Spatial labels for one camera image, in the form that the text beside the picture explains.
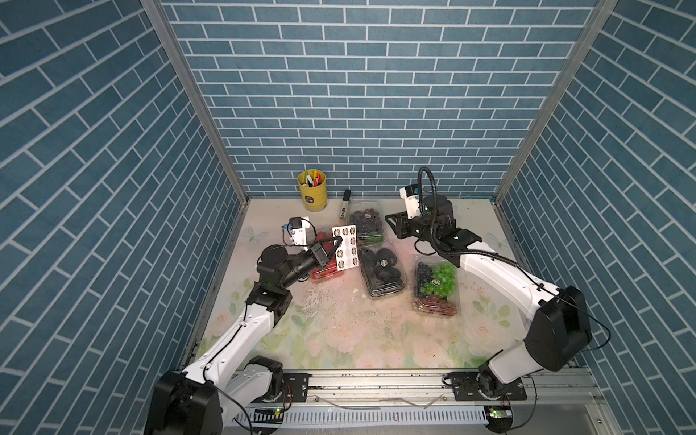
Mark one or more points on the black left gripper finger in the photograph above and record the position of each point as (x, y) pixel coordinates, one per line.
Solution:
(331, 254)
(331, 242)

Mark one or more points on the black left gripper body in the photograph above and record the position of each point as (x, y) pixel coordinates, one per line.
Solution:
(314, 254)

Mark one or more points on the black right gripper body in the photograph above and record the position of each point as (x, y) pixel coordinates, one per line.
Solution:
(415, 227)

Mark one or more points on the white fruit sticker sheet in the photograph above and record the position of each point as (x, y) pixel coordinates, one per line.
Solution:
(346, 255)

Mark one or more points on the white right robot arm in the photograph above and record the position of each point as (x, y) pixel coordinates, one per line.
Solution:
(559, 321)

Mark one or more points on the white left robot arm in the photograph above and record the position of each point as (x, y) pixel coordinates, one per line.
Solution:
(234, 337)

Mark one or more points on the clear box of strawberries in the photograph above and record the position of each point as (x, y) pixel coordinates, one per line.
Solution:
(330, 270)

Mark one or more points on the clear box of dark grapes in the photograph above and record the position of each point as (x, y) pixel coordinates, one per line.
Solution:
(367, 217)

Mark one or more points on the black capped marker pen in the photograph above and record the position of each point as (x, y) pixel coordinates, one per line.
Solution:
(345, 205)

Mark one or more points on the clear box of avocados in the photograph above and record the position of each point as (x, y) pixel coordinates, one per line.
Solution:
(381, 270)

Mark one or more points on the yellow pen cup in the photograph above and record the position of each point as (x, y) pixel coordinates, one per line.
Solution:
(313, 189)

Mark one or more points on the clear box of mixed grapes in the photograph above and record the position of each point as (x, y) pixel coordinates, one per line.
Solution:
(436, 289)

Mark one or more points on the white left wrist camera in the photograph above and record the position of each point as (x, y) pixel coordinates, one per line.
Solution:
(295, 232)

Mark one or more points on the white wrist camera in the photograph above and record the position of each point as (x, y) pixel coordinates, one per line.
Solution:
(295, 232)
(411, 195)

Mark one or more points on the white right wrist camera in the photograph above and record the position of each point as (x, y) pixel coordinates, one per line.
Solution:
(411, 195)

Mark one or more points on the white perforated cable tray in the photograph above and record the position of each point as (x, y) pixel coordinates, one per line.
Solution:
(333, 417)

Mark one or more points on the metal base rail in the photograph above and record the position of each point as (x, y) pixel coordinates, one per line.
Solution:
(357, 389)

